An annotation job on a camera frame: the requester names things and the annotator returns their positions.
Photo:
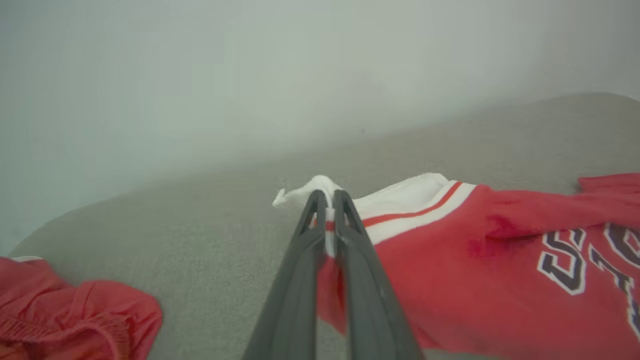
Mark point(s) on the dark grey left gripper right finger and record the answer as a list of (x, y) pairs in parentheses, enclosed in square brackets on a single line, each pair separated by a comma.
[(367, 300)]

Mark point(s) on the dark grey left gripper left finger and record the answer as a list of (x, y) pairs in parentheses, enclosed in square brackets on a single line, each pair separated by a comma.
[(295, 295)]

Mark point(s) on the red Bulls basketball jersey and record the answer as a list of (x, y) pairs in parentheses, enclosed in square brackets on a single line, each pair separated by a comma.
[(450, 280)]

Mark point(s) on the red shorts with white stripes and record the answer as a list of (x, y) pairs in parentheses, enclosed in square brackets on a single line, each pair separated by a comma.
[(75, 320)]

